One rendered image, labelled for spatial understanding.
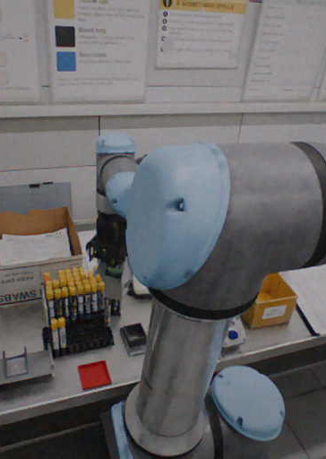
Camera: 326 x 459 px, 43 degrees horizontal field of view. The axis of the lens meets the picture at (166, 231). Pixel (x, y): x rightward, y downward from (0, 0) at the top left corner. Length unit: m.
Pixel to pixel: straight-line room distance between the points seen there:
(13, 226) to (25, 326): 0.38
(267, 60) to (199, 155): 1.24
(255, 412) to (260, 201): 0.41
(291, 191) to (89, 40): 1.04
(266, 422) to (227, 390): 0.07
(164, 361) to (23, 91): 1.01
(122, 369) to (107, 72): 0.85
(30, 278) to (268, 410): 0.74
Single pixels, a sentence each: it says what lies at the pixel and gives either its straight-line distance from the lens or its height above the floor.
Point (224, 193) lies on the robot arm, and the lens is 0.30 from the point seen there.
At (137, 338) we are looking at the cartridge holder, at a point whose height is 0.91.
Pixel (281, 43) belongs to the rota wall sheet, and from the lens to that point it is 1.55.
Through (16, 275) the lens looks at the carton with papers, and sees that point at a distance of 1.18.
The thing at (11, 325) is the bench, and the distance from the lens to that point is 1.19.
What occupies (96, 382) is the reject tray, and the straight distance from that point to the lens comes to 1.04.
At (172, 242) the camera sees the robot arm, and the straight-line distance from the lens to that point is 0.29.
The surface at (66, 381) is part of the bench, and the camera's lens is 1.04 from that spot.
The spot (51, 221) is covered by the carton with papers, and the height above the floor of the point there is 0.97.
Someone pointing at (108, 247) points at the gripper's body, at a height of 1.21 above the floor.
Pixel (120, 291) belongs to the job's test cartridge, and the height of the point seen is 1.06.
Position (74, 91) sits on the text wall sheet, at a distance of 1.33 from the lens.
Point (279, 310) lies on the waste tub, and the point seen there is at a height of 0.93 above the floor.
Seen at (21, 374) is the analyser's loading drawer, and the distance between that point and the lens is 1.02.
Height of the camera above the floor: 1.69
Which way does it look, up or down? 32 degrees down
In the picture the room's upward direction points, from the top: 6 degrees clockwise
